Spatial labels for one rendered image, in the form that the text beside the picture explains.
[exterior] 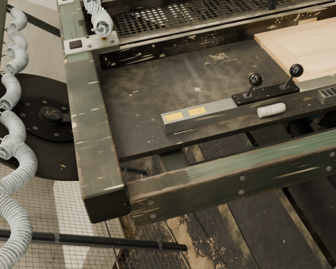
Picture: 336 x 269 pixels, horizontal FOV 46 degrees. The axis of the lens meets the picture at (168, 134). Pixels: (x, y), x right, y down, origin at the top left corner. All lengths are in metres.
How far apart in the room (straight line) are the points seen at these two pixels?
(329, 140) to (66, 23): 1.07
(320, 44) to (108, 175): 0.96
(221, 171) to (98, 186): 0.29
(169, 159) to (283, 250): 2.11
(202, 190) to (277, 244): 2.23
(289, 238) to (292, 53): 1.85
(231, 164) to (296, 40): 0.72
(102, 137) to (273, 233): 2.34
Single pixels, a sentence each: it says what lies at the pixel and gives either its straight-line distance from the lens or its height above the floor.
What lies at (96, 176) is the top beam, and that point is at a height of 1.92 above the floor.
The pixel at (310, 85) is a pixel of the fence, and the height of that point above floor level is 1.32.
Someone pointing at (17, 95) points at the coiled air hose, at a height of 2.02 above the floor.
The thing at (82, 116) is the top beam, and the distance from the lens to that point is 1.12.
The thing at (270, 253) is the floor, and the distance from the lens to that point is 3.23.
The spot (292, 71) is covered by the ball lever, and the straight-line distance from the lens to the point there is 1.15.
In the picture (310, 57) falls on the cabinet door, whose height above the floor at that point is 1.21.
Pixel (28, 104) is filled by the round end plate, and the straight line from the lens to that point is 2.03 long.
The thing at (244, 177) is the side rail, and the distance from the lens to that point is 1.00.
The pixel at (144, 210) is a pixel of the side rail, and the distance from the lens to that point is 0.98.
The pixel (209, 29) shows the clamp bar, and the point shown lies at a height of 1.48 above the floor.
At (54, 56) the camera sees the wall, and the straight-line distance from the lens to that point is 6.75.
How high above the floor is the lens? 2.22
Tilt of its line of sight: 27 degrees down
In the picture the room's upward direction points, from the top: 78 degrees counter-clockwise
